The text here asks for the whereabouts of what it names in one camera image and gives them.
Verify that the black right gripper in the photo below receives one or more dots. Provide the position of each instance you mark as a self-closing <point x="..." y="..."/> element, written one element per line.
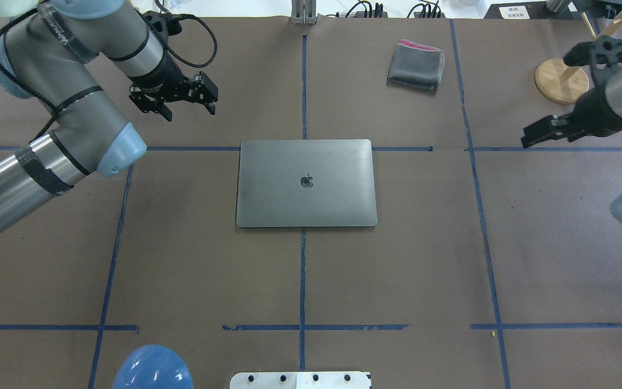
<point x="590" y="107"/>

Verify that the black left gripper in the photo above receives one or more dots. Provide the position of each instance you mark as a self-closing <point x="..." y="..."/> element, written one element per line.
<point x="161" y="76"/>

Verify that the grey laptop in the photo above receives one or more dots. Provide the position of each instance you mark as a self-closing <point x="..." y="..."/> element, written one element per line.
<point x="306" y="183"/>

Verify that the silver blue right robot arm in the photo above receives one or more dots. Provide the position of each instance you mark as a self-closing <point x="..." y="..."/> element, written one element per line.
<point x="604" y="57"/>

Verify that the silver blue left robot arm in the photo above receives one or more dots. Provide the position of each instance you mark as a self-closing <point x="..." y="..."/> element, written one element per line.
<point x="44" y="54"/>

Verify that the wooden stand with round base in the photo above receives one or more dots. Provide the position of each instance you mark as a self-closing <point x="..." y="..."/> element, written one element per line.
<point x="565" y="84"/>

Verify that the grey folded cloth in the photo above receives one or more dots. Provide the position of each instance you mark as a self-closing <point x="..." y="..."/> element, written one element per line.
<point x="416" y="65"/>

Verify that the green glass plate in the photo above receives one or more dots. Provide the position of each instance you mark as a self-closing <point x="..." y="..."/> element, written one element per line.
<point x="14" y="8"/>

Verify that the blue desk lamp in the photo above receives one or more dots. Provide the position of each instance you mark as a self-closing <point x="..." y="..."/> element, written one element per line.
<point x="153" y="366"/>

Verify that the aluminium frame post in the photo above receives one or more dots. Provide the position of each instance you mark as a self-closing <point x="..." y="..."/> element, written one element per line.
<point x="303" y="12"/>

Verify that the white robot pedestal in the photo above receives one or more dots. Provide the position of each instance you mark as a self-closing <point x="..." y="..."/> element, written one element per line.
<point x="312" y="379"/>

